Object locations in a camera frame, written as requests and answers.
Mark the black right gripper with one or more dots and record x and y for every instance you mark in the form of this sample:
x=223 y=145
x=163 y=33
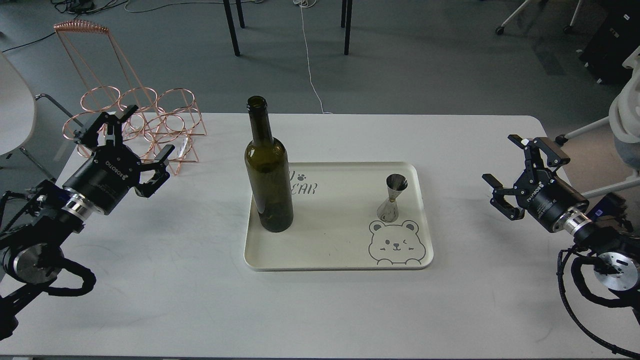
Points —
x=545 y=200

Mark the steel double jigger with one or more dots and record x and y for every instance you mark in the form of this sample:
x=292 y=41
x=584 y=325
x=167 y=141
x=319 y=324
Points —
x=388 y=211

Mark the black equipment case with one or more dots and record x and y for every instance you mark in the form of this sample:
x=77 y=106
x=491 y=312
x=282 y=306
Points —
x=613 y=43

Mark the black table legs right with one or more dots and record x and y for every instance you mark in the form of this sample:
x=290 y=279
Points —
x=345 y=23

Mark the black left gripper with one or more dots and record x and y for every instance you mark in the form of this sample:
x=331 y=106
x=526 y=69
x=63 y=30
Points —
x=103 y=177

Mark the cream bear serving tray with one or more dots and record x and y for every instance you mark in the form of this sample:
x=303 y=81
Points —
x=336 y=226

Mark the white chair left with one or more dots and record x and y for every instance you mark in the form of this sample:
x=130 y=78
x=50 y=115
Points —
x=18 y=114

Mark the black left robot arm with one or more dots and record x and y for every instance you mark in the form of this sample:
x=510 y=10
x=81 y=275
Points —
x=31 y=253

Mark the black table legs left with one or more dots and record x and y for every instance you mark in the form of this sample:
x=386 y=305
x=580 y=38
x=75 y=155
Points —
x=232 y=25

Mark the white office chair right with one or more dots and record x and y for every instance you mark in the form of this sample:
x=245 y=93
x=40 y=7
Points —
x=624 y=121

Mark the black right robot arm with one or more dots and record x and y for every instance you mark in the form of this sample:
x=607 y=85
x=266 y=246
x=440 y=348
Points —
x=604 y=257

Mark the black table legs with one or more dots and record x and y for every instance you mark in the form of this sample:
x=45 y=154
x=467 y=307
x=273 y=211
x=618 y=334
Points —
x=232 y=25
x=345 y=23

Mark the copper wire bottle rack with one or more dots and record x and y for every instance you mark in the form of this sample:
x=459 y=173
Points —
x=171 y=117

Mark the dark green wine bottle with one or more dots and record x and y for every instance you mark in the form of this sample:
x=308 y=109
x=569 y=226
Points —
x=267 y=166

